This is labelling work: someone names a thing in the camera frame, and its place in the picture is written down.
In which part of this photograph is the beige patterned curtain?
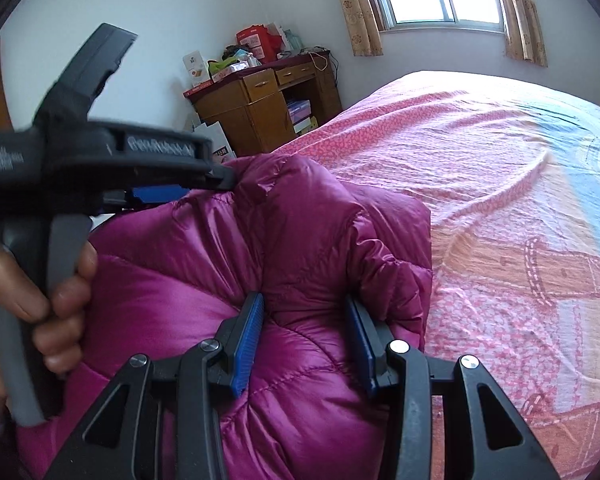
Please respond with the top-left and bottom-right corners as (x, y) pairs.
(487, 0), (549, 67)
(330, 0), (384, 57)

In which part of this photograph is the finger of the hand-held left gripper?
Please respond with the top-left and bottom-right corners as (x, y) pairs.
(97, 157), (243, 193)
(102, 185), (193, 211)

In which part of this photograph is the pink patterned box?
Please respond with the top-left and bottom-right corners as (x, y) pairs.
(212, 62), (262, 84)

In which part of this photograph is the white carton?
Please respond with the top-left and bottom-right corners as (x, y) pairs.
(182, 51), (211, 86)

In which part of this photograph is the person's left hand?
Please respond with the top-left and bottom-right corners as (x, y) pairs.
(0, 240), (99, 411)

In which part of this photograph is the wooden desk with drawers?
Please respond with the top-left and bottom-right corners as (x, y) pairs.
(182, 52), (343, 158)

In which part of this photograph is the white paper bag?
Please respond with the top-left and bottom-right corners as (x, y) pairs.
(192, 120), (238, 158)

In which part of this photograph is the red gift box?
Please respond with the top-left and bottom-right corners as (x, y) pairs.
(236, 24), (281, 61)

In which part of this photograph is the pink patterned bedspread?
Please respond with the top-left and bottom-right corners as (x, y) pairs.
(275, 70), (600, 480)

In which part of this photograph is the green bag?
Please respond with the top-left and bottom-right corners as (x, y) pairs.
(207, 57), (237, 79)

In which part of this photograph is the purple down jacket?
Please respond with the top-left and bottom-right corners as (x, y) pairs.
(15, 152), (433, 480)

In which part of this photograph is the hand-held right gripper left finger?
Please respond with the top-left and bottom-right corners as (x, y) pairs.
(42, 292), (266, 480)

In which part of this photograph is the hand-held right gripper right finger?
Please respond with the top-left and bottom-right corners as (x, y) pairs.
(344, 294), (563, 480)

